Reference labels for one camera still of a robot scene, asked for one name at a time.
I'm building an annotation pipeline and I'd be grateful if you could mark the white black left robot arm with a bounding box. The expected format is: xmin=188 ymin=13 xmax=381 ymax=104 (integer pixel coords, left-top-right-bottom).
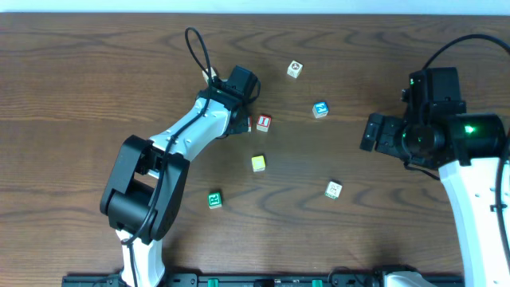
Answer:
xmin=100 ymin=83 xmax=260 ymax=286

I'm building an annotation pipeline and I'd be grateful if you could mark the white picture wooden block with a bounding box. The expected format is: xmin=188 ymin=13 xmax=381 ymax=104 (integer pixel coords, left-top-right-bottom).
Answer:
xmin=324 ymin=181 xmax=343 ymax=199

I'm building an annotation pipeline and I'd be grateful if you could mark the yellow-sided picture block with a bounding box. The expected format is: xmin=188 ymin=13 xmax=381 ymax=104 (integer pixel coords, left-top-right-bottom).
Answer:
xmin=287 ymin=61 xmax=303 ymax=78

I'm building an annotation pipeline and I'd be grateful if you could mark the blue number 2 block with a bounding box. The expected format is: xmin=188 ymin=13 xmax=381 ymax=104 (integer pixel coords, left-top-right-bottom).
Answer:
xmin=312 ymin=102 xmax=329 ymax=119

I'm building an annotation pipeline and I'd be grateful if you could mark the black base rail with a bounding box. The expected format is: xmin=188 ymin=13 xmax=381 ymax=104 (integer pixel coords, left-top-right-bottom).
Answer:
xmin=61 ymin=265 xmax=465 ymax=287

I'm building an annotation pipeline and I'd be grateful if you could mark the green letter R block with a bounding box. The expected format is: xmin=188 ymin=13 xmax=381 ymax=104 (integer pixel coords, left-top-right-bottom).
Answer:
xmin=207 ymin=192 xmax=222 ymax=209

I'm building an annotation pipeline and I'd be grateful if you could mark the green picture wooden block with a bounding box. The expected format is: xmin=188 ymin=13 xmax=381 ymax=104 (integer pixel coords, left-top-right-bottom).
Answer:
xmin=202 ymin=67 xmax=218 ymax=85

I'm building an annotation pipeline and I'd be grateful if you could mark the yellow wooden block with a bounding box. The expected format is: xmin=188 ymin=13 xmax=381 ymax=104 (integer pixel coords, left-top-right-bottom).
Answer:
xmin=251 ymin=155 xmax=266 ymax=172

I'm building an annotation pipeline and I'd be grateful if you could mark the red letter I block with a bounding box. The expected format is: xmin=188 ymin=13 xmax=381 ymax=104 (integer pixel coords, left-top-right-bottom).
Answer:
xmin=256 ymin=115 xmax=272 ymax=132

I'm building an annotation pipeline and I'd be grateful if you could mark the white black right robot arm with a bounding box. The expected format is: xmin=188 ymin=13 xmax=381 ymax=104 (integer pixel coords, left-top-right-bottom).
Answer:
xmin=360 ymin=113 xmax=509 ymax=286

